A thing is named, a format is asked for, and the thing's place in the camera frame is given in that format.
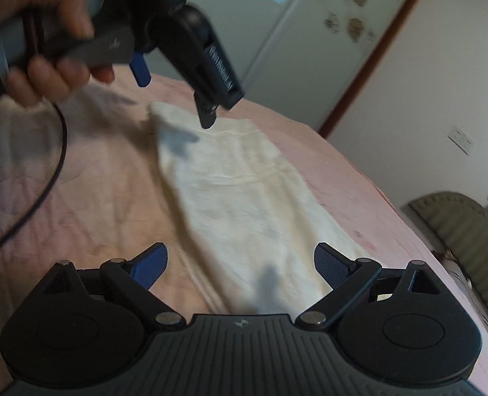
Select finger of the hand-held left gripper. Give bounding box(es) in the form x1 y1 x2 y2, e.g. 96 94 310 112
193 90 219 130
129 51 153 88

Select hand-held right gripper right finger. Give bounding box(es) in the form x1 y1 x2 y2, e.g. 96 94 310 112
295 243 442 331

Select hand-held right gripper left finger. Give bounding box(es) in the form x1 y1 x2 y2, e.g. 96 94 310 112
42 243 187 331

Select cream pants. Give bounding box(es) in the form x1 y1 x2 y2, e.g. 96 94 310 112
147 100 393 319

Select person's left hand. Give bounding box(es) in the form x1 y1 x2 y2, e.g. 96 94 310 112
0 0 117 109

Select pink blanket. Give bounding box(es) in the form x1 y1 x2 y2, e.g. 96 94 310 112
0 72 488 396

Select white door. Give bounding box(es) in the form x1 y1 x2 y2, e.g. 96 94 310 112
239 0 423 129

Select olive striped headboard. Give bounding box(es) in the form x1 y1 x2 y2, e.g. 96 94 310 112
406 190 488 341

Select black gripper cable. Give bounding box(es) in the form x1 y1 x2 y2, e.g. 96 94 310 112
0 8 69 262

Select brown door frame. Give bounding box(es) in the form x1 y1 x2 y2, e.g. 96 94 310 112
317 0 433 138

